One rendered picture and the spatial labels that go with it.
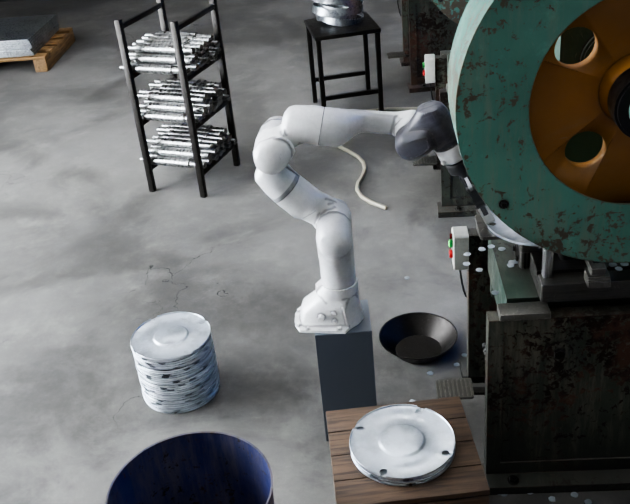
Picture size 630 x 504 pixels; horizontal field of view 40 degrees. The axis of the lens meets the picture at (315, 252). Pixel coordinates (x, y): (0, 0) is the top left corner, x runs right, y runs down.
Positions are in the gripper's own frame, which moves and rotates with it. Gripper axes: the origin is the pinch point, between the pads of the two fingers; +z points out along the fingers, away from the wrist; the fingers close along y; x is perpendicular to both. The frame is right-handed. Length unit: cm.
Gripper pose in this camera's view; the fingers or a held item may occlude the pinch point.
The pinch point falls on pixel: (485, 212)
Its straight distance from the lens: 260.3
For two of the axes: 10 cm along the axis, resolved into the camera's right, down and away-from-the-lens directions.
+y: 0.0, 5.1, -8.6
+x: 8.7, -4.2, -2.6
